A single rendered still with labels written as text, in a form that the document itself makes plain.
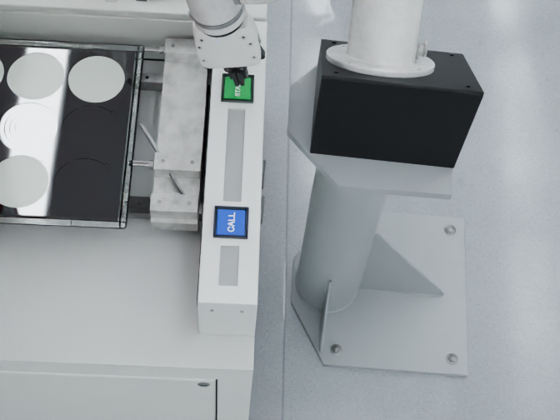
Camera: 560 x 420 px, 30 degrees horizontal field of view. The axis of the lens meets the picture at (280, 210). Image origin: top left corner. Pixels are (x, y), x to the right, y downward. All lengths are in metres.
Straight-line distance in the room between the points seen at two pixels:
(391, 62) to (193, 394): 0.68
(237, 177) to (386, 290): 1.03
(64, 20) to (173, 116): 0.27
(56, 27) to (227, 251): 0.57
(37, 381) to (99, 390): 0.11
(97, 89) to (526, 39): 1.65
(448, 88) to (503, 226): 1.17
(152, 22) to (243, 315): 0.58
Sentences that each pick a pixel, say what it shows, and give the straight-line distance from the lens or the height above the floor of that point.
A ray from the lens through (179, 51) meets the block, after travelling 1.94.
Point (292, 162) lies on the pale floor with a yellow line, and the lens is 2.86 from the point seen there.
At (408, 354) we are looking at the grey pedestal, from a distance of 2.65.
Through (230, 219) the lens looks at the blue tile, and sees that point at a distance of 1.69.
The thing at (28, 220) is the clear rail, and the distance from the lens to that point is 1.79.
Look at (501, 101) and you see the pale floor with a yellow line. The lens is 3.07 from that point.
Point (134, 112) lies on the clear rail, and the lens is 1.87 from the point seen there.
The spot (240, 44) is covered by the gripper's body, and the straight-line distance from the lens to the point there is 1.67.
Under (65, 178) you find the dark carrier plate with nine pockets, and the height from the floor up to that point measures 0.90.
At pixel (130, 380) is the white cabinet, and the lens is 1.83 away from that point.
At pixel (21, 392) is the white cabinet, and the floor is 0.65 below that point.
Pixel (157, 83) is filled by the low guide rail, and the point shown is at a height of 0.85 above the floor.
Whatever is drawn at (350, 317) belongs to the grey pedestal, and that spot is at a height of 0.01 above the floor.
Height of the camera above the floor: 2.48
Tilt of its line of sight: 63 degrees down
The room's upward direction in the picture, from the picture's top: 7 degrees clockwise
